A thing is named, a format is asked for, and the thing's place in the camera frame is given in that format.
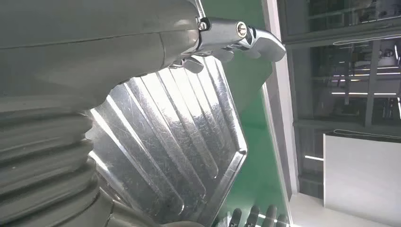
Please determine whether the white panel board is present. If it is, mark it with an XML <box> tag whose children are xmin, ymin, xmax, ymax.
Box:
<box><xmin>323</xmin><ymin>133</ymin><xmax>401</xmax><ymax>227</ymax></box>

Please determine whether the steel weighing tray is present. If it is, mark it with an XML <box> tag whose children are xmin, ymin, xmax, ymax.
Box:
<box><xmin>85</xmin><ymin>55</ymin><xmax>248</xmax><ymax>227</ymax></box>

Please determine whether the aluminium conveyor frame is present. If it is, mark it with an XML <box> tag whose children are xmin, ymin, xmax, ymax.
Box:
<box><xmin>261</xmin><ymin>0</ymin><xmax>300</xmax><ymax>201</ymax></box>

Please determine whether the bright green conveyor belt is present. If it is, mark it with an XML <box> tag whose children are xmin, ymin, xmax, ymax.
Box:
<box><xmin>200</xmin><ymin>0</ymin><xmax>293</xmax><ymax>227</ymax></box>

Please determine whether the dark glass window wall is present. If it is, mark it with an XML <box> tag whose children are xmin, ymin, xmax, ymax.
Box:
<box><xmin>277</xmin><ymin>0</ymin><xmax>401</xmax><ymax>201</ymax></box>

